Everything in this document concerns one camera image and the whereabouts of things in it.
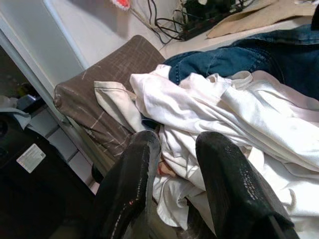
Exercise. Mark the blue denim jeans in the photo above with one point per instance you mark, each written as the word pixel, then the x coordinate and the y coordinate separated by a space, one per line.
pixel 249 59

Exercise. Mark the brown checked pillow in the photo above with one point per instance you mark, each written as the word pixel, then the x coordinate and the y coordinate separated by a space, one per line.
pixel 104 82

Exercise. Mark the black power strip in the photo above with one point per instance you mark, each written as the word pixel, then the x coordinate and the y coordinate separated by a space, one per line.
pixel 199 27

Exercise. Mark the red and white object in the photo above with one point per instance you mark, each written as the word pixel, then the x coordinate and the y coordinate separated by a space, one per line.
pixel 122 4

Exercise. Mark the black appliance with white label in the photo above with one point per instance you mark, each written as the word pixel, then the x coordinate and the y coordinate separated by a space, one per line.
pixel 30 174

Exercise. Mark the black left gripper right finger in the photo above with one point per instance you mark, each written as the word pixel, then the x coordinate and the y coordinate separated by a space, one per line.
pixel 236 189

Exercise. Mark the beige cloth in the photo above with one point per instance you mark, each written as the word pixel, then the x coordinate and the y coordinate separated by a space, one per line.
pixel 256 20

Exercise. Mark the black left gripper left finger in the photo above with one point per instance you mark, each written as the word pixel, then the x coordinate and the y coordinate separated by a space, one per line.
pixel 124 189

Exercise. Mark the grey blue cloth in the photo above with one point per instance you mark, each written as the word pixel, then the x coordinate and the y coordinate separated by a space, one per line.
pixel 15 112

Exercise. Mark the cream cloth with seam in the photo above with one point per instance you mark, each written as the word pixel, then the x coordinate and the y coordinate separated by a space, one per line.
pixel 117 104

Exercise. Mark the white crumpled garment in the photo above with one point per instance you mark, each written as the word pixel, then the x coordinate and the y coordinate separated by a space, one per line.
pixel 224 117

